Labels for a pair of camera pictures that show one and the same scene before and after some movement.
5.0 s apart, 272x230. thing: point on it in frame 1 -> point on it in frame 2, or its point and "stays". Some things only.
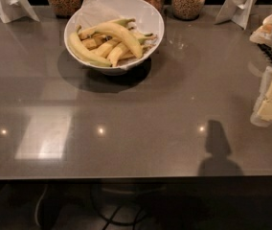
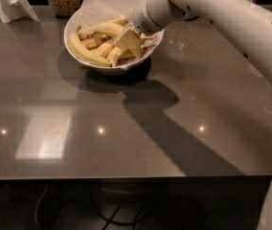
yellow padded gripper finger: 269,110 -> 127,27
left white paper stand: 11,3 stays
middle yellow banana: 105,48 stays
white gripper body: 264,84 -> 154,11
